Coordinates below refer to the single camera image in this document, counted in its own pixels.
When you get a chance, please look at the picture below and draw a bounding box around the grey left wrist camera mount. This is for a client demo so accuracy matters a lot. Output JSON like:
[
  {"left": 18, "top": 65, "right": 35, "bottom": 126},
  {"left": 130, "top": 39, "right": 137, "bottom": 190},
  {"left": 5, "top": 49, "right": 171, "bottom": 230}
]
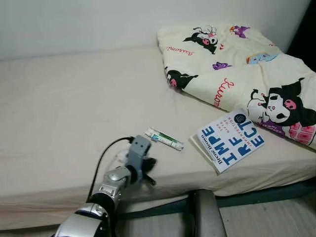
[{"left": 126, "top": 135, "right": 152, "bottom": 171}]

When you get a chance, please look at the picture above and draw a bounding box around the white crumpled tissue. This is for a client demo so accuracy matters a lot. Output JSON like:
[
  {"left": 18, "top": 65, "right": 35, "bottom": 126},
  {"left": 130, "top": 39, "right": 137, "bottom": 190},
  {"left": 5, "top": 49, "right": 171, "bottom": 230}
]
[{"left": 115, "top": 147, "right": 132, "bottom": 164}]

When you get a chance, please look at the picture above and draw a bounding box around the cream cartoon print blanket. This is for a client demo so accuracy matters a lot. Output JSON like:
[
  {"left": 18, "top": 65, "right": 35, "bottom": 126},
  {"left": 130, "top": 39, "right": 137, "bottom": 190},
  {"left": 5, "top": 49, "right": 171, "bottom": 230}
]
[{"left": 157, "top": 24, "right": 316, "bottom": 150}]

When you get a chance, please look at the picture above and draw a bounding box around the white book with blue letters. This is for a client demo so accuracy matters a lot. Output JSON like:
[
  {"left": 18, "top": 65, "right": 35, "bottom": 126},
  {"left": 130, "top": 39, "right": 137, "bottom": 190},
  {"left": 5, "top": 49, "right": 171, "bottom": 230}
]
[{"left": 190, "top": 110, "right": 266, "bottom": 174}]

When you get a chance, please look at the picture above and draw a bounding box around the white and green tube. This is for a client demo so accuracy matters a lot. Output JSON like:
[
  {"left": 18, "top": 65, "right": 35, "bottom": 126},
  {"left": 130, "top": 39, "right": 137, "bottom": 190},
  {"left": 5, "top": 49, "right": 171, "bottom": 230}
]
[{"left": 145, "top": 127, "right": 185, "bottom": 151}]

